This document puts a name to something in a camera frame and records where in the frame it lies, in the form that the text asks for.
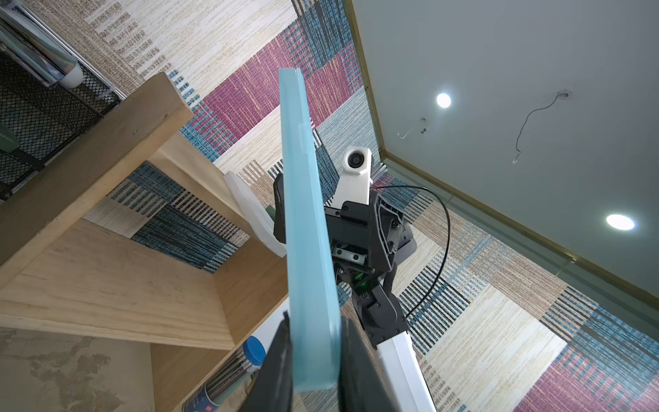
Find wooden two-tier shelf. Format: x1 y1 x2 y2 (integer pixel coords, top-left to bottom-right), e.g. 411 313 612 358
1 73 288 411

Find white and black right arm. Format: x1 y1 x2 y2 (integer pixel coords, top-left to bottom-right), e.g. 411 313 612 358
325 191 434 411

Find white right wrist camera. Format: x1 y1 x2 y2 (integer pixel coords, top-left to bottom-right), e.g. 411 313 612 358
331 146 372 209

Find blue-lid pencil canister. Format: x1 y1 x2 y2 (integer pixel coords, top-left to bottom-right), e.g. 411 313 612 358
182 336 266 412

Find black wire mesh rack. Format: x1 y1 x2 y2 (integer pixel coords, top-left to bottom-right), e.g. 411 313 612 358
1 53 120 201

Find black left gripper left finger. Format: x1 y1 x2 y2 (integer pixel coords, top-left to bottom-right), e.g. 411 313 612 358
245 312 293 412

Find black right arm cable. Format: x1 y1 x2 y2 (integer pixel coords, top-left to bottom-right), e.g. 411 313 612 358
370 184 452 320

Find light teal pencil case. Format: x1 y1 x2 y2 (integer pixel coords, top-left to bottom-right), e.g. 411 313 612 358
279 69 342 392

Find dark green pencil case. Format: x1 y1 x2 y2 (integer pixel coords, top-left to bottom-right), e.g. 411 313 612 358
269 173 286 244

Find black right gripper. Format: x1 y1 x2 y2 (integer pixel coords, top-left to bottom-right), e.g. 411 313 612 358
324 195 417 273

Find translucent white pencil case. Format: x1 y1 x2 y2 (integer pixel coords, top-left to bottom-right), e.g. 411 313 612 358
224 172 287 258

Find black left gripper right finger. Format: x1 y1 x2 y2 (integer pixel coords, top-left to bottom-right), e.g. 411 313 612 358
337 318 396 412

